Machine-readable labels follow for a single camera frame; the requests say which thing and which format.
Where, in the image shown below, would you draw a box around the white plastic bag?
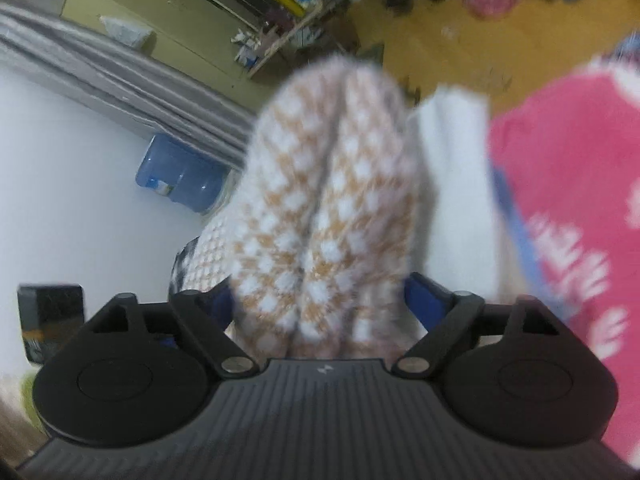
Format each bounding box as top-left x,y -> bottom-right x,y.
99,14 -> 154,47

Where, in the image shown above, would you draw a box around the black box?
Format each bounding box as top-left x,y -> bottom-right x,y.
17,284 -> 85,364

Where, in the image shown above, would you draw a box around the pink floral blanket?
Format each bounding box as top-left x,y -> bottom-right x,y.
487,55 -> 640,466

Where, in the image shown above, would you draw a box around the light green cabinet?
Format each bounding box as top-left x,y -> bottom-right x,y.
60,0 -> 281,111

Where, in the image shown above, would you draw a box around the blue water jug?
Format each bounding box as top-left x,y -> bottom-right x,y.
135,132 -> 231,216

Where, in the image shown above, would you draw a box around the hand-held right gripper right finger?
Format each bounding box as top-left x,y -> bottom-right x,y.
391,272 -> 561,380

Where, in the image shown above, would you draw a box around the beige checked knit jacket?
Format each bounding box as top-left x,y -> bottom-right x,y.
172,55 -> 503,361

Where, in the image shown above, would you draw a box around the grey curtain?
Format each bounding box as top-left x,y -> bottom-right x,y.
0,0 -> 261,167

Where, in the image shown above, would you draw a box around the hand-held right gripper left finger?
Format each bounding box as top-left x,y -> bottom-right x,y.
85,280 -> 259,379

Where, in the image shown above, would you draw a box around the blue bed sheet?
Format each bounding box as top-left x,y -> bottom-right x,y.
490,165 -> 568,318

